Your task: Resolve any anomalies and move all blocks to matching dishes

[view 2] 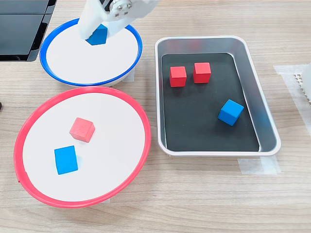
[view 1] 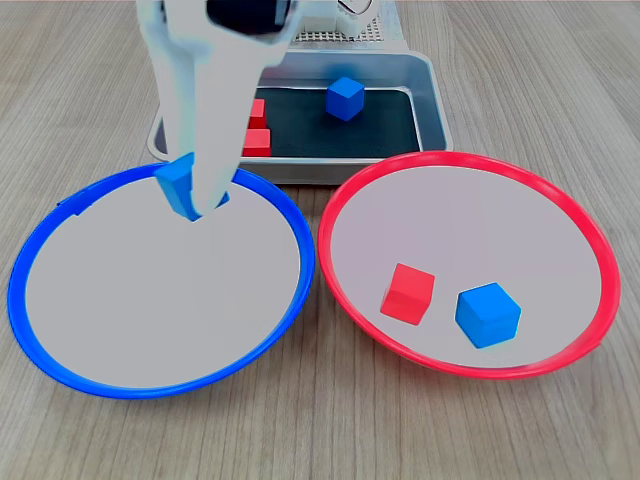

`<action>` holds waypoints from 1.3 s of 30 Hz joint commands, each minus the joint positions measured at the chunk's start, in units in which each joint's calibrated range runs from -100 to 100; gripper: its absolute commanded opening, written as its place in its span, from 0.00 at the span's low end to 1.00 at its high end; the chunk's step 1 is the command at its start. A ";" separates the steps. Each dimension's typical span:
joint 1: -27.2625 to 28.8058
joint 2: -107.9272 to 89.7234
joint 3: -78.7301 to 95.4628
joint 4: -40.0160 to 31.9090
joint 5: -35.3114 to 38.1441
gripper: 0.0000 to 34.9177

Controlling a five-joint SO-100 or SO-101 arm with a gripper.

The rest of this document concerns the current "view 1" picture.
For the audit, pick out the red cube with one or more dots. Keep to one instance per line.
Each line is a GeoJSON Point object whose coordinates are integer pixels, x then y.
{"type": "Point", "coordinates": [407, 295]}
{"type": "Point", "coordinates": [257, 143]}
{"type": "Point", "coordinates": [257, 114]}

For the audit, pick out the blue cube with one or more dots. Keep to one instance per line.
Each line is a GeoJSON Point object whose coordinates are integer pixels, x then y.
{"type": "Point", "coordinates": [175, 185]}
{"type": "Point", "coordinates": [345, 99]}
{"type": "Point", "coordinates": [487, 315]}

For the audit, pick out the red-rimmed white plate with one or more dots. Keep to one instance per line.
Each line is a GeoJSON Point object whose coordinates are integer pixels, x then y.
{"type": "Point", "coordinates": [475, 225]}

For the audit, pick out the black tray mat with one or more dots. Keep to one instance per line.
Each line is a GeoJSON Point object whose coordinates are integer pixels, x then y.
{"type": "Point", "coordinates": [300, 135]}

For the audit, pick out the steel tray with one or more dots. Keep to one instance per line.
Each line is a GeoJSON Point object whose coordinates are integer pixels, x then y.
{"type": "Point", "coordinates": [435, 125]}

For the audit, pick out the blue-rimmed white plate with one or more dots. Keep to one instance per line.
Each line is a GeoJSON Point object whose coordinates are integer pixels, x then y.
{"type": "Point", "coordinates": [150, 300]}

